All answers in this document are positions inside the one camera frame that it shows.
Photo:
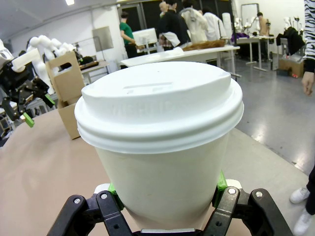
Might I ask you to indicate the white rolling whiteboard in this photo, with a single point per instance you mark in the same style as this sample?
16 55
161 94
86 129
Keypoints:
249 13

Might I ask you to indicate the white paper cup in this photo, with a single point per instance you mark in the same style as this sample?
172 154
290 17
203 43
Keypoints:
167 184

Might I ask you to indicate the white plastic cup lid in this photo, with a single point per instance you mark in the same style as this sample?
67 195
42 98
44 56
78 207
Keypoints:
157 105

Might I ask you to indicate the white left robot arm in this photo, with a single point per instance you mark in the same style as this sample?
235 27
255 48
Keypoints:
5 52

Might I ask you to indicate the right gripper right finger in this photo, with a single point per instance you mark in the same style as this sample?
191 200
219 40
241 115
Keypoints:
246 216

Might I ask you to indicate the white background lab table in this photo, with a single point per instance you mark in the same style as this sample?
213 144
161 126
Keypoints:
256 40

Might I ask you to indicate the person's left forearm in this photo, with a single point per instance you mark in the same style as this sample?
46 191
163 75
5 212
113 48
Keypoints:
310 37

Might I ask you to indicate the black jacket on chair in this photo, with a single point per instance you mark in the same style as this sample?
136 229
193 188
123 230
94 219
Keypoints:
291 40

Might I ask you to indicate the white sneaker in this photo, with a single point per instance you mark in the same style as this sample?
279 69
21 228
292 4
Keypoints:
299 195
305 222

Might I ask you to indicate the grey metal wall panel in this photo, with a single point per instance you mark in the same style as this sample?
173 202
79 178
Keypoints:
103 39

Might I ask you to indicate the brown fur piece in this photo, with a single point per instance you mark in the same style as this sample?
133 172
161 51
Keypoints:
204 45

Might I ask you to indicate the person in white coat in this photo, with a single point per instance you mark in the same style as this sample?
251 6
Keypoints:
195 23
214 24

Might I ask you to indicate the person in zebra hoodie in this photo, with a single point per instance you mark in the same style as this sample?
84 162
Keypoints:
311 191

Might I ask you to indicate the person in brown top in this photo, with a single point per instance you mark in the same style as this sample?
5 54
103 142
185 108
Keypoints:
263 27

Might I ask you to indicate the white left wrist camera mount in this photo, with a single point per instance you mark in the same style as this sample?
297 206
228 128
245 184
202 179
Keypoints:
25 59

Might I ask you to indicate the person's left hand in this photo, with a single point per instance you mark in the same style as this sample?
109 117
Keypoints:
309 83

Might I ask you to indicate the brown cardboard floor box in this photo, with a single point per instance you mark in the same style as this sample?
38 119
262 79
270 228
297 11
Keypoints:
290 67

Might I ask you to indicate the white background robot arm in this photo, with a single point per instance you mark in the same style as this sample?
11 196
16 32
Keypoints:
45 56

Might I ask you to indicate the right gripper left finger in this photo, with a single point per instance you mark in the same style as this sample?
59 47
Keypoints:
98 216

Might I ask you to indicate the person in green shirt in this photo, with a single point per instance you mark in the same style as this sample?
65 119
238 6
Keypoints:
128 34

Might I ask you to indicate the person in black shirt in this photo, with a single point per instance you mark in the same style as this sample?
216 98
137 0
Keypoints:
172 27

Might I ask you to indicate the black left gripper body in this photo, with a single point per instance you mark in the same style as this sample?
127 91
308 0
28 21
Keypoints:
16 78

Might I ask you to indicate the white table with brown fur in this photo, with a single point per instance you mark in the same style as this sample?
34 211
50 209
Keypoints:
172 55

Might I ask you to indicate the white monitor back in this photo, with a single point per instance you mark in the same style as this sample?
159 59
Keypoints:
145 37

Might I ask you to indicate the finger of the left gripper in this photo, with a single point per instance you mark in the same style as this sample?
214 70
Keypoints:
23 111
44 94

